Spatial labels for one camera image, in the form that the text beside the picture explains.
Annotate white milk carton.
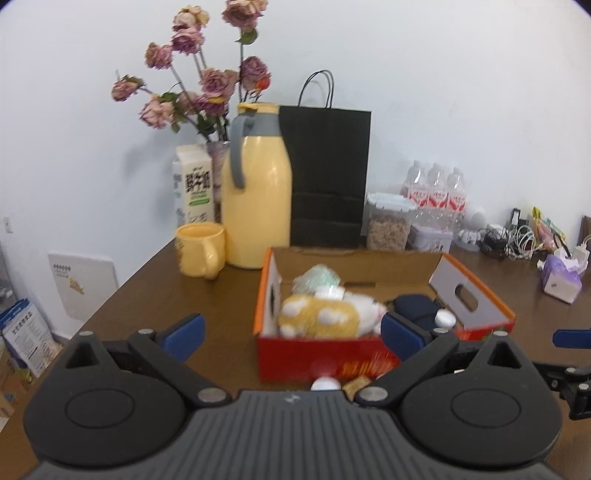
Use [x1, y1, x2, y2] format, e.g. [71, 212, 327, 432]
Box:
[172, 144, 215, 229]

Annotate dried pink rose bouquet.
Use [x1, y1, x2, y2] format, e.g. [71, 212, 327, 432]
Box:
[111, 0, 273, 141]

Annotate small white robot toy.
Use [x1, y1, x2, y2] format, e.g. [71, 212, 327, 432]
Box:
[455, 206, 488, 250]

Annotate tangle of charging cables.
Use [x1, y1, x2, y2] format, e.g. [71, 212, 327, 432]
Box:
[480, 224, 539, 259]

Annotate yellow snack packet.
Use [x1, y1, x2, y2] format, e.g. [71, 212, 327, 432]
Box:
[531, 207, 566, 252]

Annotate yellow thermos jug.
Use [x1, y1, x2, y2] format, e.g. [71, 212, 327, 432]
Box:
[221, 102, 293, 269]

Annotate yellow plush sheep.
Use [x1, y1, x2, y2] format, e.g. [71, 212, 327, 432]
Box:
[277, 291, 389, 339]

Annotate purple tissue pack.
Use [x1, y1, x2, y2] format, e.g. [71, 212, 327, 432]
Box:
[541, 255, 583, 304]

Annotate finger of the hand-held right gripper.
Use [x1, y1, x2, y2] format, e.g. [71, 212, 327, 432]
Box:
[553, 329, 591, 350]
[533, 361, 591, 393]

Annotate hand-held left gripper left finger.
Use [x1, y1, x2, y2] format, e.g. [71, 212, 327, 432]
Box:
[65, 313, 232, 407]

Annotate white panel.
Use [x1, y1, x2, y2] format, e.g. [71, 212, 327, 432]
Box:
[47, 251, 118, 321]

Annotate small tan block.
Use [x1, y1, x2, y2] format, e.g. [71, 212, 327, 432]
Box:
[344, 375, 372, 400]

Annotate yellow mug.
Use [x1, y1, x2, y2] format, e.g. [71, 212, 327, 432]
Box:
[175, 222, 227, 280]

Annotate lavender tin box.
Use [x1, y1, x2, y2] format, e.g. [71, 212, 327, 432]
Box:
[409, 224, 453, 254]

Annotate iridescent pouch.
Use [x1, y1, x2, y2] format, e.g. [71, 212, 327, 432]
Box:
[292, 264, 342, 296]

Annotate blue and white boxes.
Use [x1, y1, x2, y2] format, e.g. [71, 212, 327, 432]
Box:
[0, 299, 63, 379]

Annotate wooden stand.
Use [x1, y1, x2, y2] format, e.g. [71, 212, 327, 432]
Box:
[577, 215, 591, 259]

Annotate navy pouch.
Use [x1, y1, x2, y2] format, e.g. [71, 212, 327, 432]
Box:
[392, 294, 444, 329]

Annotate black paper bag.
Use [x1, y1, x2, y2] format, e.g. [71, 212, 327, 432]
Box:
[279, 70, 372, 250]

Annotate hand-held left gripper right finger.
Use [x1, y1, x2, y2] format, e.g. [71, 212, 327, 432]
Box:
[355, 311, 527, 407]

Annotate red cardboard box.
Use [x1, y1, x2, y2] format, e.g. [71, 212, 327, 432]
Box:
[254, 247, 517, 383]

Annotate clear nut container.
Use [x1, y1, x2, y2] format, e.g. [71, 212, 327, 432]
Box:
[366, 193, 416, 252]

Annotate pink flower vase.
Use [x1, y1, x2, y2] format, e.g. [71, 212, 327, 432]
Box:
[206, 141, 232, 222]

